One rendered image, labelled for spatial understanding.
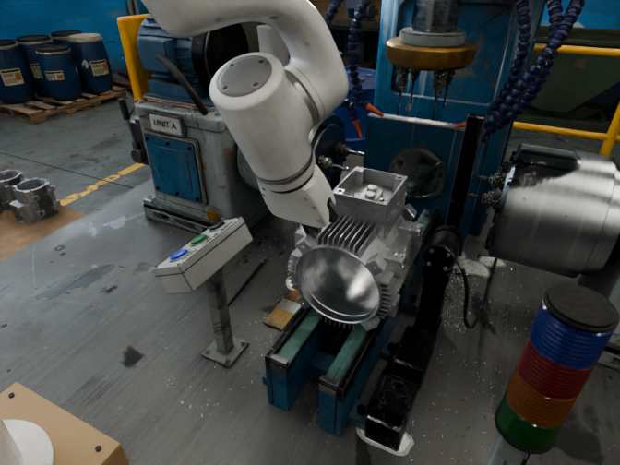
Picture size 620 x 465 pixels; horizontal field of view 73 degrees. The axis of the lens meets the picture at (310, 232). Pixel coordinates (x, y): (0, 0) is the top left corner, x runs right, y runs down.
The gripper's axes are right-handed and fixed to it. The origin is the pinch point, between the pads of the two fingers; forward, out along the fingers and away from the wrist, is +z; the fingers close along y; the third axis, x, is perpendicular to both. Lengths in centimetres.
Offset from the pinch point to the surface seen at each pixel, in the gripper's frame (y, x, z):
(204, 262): -13.5, -12.9, -2.6
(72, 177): -285, 58, 161
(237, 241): -13.1, -6.0, 2.4
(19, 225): -224, -1, 110
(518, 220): 30.9, 19.4, 15.7
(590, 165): 40, 32, 12
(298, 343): 2.2, -17.4, 11.2
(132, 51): -71, 36, 2
